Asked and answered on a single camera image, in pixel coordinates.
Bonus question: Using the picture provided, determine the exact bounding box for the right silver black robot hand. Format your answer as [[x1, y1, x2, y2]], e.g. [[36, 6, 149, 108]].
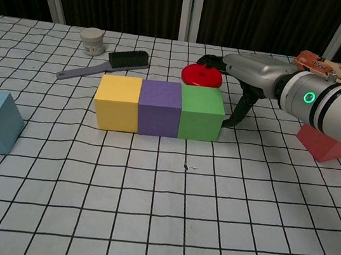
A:
[[187, 46, 297, 138]]

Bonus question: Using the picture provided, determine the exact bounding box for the green foam cube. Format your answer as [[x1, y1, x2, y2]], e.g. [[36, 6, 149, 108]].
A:
[[173, 82, 229, 145]]

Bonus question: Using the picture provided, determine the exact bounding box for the red foam cube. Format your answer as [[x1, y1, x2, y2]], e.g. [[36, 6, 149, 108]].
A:
[[292, 121, 341, 166]]

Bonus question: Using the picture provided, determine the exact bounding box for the yellow foam cube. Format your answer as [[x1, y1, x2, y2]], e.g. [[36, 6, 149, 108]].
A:
[[90, 71, 144, 135]]

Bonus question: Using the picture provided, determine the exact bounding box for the red round plastic lid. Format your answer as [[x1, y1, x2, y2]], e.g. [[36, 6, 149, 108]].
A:
[[180, 61, 225, 91]]

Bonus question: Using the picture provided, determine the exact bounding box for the purple foam cube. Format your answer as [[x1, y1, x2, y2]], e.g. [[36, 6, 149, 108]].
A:
[[133, 77, 187, 141]]

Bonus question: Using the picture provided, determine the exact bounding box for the grey brush with black bristles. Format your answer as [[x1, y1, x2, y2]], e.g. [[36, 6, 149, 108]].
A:
[[55, 38, 152, 93]]

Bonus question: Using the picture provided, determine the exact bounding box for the small white round jar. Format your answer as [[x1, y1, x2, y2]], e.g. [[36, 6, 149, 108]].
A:
[[77, 26, 108, 58]]

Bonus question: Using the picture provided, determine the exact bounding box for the light blue checkered tablecloth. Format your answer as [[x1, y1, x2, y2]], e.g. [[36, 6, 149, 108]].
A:
[[0, 14, 341, 255]]

